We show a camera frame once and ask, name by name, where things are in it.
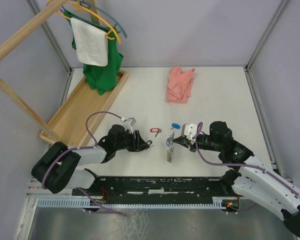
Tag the red tagged key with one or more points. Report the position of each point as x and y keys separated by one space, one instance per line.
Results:
x=156 y=131

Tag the white towel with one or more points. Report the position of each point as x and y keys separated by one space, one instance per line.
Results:
x=91 y=43

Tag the grey blue hanger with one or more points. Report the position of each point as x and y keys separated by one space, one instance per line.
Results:
x=93 y=4

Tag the blue tagged key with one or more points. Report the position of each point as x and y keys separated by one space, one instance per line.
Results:
x=175 y=126

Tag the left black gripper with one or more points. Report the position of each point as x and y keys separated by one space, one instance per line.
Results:
x=143 y=147

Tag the pink cloth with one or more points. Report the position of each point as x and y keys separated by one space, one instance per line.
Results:
x=179 y=85

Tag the green shirt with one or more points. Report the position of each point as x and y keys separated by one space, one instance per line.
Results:
x=100 y=78

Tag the yellow hanger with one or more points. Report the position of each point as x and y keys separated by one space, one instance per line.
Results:
x=112 y=33

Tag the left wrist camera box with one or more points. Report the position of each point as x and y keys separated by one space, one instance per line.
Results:
x=128 y=123

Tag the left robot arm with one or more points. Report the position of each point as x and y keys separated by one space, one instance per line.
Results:
x=57 y=168

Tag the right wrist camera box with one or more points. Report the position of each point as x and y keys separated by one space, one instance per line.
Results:
x=191 y=131

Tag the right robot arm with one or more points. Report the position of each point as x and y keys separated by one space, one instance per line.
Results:
x=247 y=176

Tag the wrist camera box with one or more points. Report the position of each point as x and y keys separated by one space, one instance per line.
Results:
x=128 y=123
x=191 y=131

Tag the white cable duct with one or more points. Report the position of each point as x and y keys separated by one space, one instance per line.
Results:
x=88 y=204

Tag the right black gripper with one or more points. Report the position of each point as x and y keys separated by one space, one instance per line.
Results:
x=182 y=140

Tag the keyring holder with blue handle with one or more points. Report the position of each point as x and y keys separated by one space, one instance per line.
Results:
x=170 y=145

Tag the wooden tray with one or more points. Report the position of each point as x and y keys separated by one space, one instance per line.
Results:
x=69 y=122

